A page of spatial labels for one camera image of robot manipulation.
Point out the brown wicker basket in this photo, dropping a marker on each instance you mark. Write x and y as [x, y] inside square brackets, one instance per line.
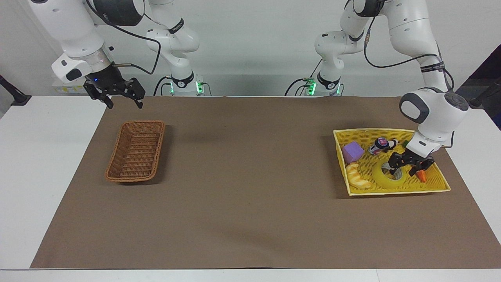
[137, 150]

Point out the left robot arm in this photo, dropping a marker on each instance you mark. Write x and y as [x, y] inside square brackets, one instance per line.
[434, 109]

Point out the yellow plastic basket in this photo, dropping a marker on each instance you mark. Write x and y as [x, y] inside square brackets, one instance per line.
[366, 137]

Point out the orange toy carrot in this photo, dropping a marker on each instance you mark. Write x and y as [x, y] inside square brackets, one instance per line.
[422, 176]

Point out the purple cube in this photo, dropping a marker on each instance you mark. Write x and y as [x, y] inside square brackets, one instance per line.
[353, 152]

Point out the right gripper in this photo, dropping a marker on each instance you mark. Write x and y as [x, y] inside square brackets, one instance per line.
[105, 80]

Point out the yellow tape roll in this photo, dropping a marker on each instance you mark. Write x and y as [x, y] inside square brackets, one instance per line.
[381, 178]

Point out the black stand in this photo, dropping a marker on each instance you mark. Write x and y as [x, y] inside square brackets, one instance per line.
[483, 97]
[15, 97]

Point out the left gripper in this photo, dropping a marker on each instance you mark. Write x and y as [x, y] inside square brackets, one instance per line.
[417, 156]

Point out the toy croissant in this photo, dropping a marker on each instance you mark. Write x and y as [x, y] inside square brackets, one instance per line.
[357, 177]

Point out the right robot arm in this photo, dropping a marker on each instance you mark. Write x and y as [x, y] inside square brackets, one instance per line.
[74, 27]

